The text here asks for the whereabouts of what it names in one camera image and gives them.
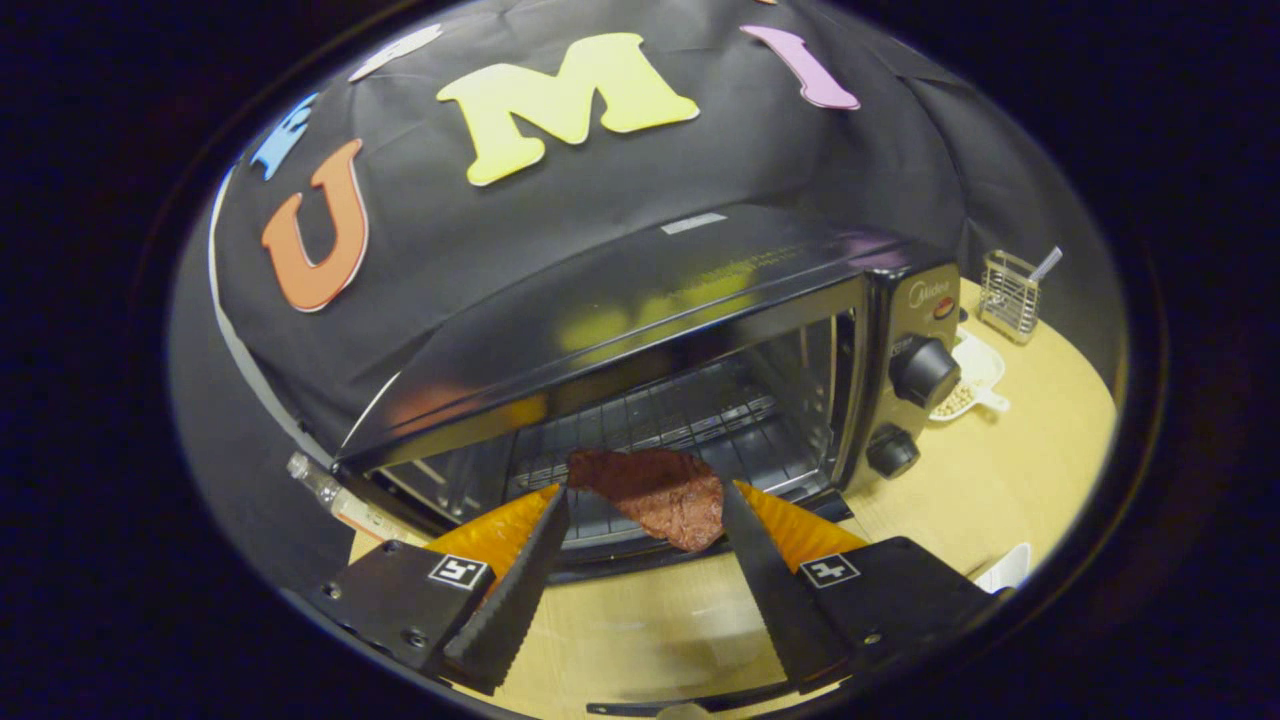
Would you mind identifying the brown meat slice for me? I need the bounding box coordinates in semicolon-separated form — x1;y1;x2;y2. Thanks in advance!
567;448;725;553

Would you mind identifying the small clear bottle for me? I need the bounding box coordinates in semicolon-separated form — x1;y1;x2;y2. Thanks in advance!
287;452;421;546

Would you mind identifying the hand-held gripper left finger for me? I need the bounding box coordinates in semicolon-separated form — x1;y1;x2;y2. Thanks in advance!
310;485;571;696

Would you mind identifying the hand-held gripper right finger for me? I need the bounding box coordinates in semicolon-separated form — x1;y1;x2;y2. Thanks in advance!
720;480;1001;694

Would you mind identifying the black toaster oven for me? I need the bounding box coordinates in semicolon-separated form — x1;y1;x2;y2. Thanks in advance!
333;205;963;717

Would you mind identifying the wire mesh utensil holder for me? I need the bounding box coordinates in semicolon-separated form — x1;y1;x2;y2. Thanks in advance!
978;250;1043;346

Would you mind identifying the white foam tray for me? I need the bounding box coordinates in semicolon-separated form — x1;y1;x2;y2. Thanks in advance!
975;543;1033;593

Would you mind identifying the white divided grain dish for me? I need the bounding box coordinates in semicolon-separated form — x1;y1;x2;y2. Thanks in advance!
928;330;1011;423

